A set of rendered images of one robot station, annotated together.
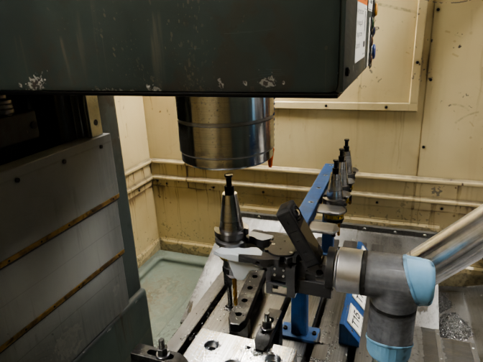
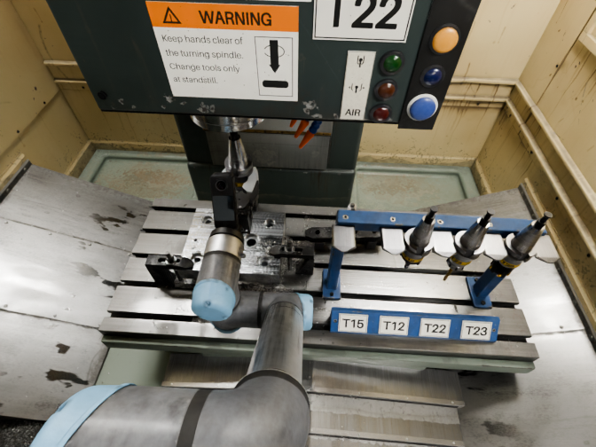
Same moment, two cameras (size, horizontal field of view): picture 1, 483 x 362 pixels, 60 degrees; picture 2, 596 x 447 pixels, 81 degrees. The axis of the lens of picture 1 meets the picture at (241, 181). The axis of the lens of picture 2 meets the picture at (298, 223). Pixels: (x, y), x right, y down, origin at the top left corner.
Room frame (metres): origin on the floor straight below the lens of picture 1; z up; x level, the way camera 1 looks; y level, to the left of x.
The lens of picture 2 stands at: (0.63, -0.59, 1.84)
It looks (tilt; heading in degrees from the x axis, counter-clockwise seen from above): 51 degrees down; 71
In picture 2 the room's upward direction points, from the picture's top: 1 degrees clockwise
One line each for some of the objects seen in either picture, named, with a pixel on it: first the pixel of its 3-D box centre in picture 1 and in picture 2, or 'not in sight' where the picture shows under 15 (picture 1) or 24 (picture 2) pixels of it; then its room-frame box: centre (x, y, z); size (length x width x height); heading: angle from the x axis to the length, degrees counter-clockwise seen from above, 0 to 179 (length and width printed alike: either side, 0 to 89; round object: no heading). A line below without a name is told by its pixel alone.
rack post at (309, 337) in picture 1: (300, 284); (336, 257); (0.90, -0.13, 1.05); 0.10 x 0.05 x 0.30; 69
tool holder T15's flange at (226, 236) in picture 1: (231, 233); (239, 165); (0.69, 0.02, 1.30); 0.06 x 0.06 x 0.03
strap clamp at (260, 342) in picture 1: (268, 337); (292, 255); (0.80, -0.05, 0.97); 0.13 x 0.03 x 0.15; 159
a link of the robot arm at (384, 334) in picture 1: (390, 322); (233, 309); (0.61, -0.25, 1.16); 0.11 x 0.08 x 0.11; 160
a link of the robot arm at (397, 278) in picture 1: (396, 279); (216, 286); (0.59, -0.25, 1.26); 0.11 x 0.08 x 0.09; 69
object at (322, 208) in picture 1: (330, 209); (393, 241); (0.98, -0.22, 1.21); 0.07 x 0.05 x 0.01; 69
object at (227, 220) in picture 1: (230, 210); (236, 149); (0.69, 0.02, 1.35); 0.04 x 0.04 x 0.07
